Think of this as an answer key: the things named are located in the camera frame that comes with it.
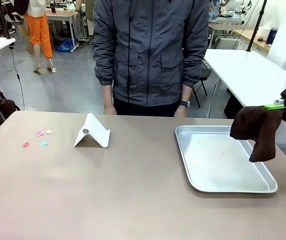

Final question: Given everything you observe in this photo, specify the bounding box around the silver metal tray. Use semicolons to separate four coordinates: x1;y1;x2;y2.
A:
174;124;279;194

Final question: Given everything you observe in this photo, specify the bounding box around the person in grey jacket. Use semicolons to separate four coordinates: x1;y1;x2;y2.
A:
92;0;210;118

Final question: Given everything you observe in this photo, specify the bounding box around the black tripod pole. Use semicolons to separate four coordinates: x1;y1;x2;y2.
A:
0;0;12;40

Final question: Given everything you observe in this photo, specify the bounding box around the blue plastic bag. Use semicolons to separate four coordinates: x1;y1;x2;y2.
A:
56;38;76;53

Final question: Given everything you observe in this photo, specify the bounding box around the person's left hand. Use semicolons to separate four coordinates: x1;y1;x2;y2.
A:
173;105;188;118

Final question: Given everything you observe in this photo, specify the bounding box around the wooden top counter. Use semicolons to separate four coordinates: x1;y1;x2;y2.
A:
232;27;272;59

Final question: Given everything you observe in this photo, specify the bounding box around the white folded stand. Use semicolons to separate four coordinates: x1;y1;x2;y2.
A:
73;112;111;149

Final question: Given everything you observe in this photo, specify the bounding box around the person in orange trousers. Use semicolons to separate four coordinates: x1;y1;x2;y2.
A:
14;0;58;74

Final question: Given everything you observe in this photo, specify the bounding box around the black brown bag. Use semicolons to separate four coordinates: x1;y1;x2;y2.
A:
0;86;21;119

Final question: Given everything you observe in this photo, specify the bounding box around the background person with bracelet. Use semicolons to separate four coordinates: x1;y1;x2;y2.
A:
73;0;96;39

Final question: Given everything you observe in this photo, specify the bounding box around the person's right hand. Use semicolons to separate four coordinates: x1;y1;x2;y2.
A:
103;103;118;116

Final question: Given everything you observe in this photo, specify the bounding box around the person's left forearm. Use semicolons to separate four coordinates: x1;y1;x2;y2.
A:
181;44;210;102

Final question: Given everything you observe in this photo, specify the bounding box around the black floor cable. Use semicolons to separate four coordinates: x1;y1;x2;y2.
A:
8;45;27;111

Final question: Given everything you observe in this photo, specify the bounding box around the person's right forearm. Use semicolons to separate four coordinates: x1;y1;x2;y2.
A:
92;44;116;106

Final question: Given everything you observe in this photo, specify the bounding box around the brown top desk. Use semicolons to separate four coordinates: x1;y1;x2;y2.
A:
44;9;82;51

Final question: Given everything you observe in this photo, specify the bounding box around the cardboard box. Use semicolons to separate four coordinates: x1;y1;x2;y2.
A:
17;24;36;55

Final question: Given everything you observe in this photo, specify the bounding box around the black folding chair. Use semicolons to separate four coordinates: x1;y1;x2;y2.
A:
191;59;213;108

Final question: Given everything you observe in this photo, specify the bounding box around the dark brown cloth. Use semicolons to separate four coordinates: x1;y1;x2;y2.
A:
229;105;284;163

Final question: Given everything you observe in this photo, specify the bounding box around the large white table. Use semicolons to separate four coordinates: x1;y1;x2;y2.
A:
203;48;286;119

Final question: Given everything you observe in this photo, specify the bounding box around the black light stand pole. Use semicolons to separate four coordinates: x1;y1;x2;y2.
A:
246;0;269;53

